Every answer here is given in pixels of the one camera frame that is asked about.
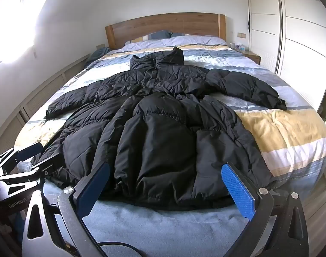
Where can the wooden nightstand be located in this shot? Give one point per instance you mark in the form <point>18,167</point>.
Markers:
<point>252,56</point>

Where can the black puffer jacket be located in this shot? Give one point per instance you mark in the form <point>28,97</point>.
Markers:
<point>157,139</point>

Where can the white wardrobe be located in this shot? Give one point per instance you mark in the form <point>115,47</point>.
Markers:
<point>299,32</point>

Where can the small items on nightstand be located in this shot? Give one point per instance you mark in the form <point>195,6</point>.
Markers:
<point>239,46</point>

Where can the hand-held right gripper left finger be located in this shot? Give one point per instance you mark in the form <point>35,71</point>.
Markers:
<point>94,190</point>

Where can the wooden headboard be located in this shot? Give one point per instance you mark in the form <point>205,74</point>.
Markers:
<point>163,22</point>

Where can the striped duvet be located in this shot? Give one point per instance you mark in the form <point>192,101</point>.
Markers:
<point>283,128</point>

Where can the blue cloth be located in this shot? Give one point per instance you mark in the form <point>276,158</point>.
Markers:
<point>98,55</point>

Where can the light blue blanket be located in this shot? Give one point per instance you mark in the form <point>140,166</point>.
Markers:
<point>163,230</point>

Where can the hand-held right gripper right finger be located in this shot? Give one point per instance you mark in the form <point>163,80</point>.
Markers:
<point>238,190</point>

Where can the striped blue pillow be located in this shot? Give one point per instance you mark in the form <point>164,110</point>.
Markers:
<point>149,36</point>

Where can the wall switch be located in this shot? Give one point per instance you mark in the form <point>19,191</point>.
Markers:
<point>241,35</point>

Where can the dark blue pillow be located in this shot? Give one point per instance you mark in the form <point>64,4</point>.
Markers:
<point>177,34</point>

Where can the bright window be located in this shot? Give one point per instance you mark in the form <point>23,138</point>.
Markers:
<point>10,18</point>

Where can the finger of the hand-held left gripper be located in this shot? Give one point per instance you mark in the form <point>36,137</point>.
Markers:
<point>29,150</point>
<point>49,166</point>

